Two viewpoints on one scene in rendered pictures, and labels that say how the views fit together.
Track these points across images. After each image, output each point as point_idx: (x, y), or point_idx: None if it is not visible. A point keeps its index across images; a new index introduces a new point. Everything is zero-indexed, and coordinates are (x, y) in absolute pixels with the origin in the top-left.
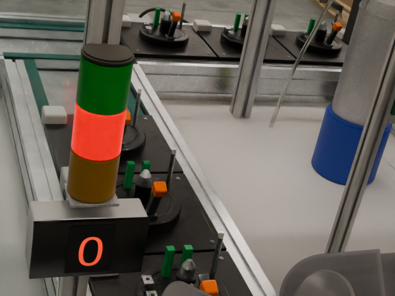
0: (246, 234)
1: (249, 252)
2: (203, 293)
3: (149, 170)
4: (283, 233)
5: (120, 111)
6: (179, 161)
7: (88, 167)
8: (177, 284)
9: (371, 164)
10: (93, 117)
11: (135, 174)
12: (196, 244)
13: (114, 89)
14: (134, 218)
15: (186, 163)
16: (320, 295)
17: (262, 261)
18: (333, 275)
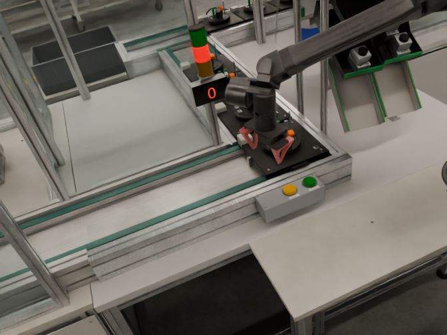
0: None
1: None
2: (239, 77)
3: (227, 72)
4: (288, 82)
5: (205, 44)
6: (239, 67)
7: (202, 65)
8: (232, 78)
9: (300, 38)
10: (198, 48)
11: None
12: None
13: (201, 37)
14: (221, 78)
15: (241, 67)
16: (264, 64)
17: (281, 94)
18: (266, 58)
